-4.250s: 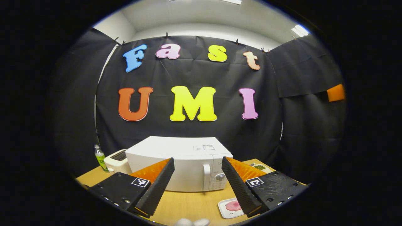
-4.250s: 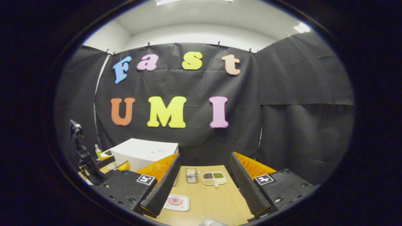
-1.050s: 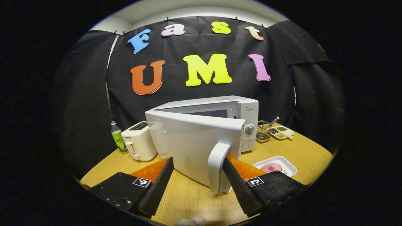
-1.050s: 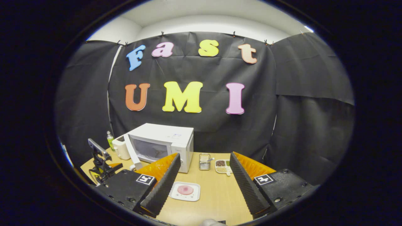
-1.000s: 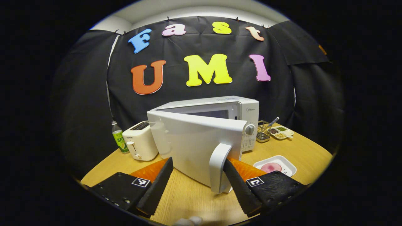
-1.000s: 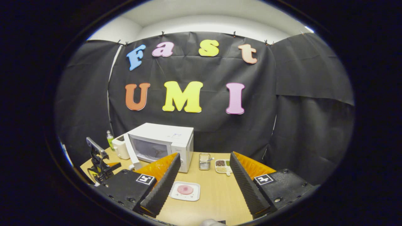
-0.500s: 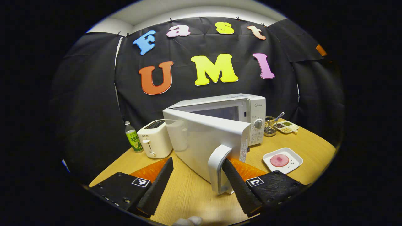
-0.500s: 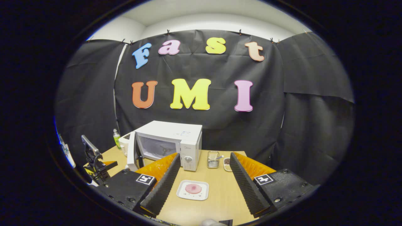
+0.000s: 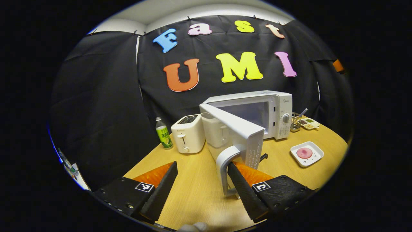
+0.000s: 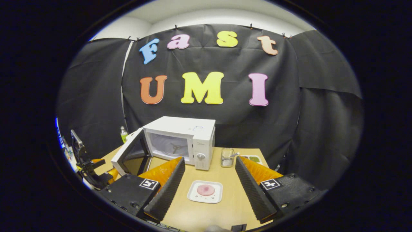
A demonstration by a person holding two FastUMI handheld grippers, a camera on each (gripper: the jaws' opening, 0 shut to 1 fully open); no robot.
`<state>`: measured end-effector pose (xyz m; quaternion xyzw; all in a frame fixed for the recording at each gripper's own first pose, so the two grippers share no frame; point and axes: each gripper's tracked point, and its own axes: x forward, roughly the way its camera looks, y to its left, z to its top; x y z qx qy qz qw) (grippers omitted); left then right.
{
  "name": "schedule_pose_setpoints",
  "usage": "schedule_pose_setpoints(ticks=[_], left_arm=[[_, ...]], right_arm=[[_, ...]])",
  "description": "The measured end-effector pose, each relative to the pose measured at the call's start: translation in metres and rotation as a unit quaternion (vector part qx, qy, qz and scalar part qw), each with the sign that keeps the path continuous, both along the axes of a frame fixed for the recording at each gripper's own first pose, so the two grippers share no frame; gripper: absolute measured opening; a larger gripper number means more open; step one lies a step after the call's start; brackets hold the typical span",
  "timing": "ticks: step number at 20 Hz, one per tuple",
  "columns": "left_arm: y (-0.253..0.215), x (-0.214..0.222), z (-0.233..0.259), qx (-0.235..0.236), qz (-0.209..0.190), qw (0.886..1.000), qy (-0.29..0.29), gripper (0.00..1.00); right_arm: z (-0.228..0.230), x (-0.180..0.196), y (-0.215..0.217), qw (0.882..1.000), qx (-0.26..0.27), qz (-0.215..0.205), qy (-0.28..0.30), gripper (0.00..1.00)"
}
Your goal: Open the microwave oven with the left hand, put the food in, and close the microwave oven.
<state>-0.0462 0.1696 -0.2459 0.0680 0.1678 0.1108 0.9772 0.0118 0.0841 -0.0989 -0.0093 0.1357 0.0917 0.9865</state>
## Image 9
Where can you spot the white microwave oven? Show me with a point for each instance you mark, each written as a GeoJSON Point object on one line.
{"type": "Point", "coordinates": [281, 106]}

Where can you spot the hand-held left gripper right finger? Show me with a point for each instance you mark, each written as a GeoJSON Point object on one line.
{"type": "Point", "coordinates": [246, 193]}

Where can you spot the white square plate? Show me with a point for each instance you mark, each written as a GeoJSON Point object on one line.
{"type": "Point", "coordinates": [317, 151]}

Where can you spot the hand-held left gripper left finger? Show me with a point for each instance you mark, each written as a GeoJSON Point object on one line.
{"type": "Point", "coordinates": [161, 195]}

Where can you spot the metal spoon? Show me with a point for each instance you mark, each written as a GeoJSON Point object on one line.
{"type": "Point", "coordinates": [303, 112]}

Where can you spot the green drink bottle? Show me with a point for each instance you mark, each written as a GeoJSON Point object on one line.
{"type": "Point", "coordinates": [164, 135]}

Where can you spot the pink round food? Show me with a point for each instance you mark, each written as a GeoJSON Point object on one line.
{"type": "Point", "coordinates": [304, 153]}

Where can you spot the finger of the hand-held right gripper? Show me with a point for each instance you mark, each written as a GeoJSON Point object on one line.
{"type": "Point", "coordinates": [338, 66]}

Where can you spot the white toaster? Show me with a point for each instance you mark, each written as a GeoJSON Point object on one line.
{"type": "Point", "coordinates": [188, 135]}

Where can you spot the white sectioned dish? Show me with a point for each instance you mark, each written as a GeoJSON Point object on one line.
{"type": "Point", "coordinates": [310, 125]}

